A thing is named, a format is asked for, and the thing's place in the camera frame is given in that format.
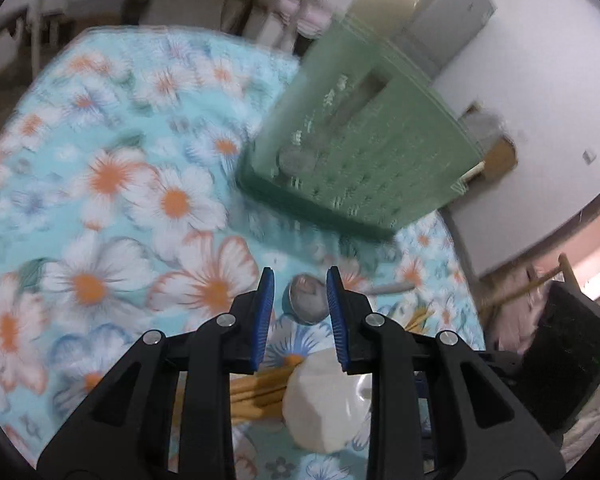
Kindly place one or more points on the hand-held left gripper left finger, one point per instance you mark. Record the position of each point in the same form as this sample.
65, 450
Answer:
264, 320

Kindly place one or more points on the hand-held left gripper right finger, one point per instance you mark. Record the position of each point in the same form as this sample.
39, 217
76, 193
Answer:
336, 320

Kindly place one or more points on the metal spoon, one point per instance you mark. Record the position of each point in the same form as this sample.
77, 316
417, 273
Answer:
307, 300

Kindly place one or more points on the wooden chopstick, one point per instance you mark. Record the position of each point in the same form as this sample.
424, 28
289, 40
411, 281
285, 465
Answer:
260, 384
255, 410
420, 318

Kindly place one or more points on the green plastic utensil holder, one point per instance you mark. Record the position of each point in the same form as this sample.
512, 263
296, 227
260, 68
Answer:
380, 160

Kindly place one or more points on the wooden chair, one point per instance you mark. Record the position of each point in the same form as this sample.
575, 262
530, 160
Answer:
525, 287

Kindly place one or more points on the floral blue tablecloth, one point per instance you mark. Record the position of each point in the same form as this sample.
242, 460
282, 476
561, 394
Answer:
105, 110

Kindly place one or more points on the pink floral roll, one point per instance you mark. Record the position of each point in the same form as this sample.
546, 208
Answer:
300, 10

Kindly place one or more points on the grey refrigerator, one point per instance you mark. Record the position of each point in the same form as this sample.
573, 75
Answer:
455, 15

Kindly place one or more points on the white wall socket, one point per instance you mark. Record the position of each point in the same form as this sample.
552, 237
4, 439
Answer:
588, 155

